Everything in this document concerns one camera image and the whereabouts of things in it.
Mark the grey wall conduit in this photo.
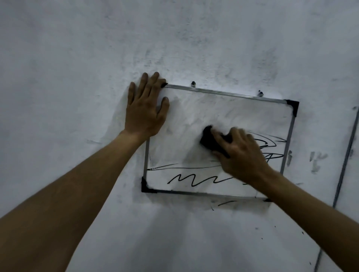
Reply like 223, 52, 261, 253
314, 108, 359, 272

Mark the black whiteboard eraser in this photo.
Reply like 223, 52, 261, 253
200, 125, 233, 159

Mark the person's right forearm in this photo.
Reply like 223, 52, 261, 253
249, 168, 359, 272

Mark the person's left forearm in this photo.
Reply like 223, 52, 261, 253
0, 130, 150, 272

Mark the person's left hand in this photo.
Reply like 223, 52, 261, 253
123, 72, 170, 138

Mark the small metal-framed whiteboard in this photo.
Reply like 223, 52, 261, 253
141, 82, 300, 202

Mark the person's right hand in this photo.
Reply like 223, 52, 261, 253
210, 127, 277, 190

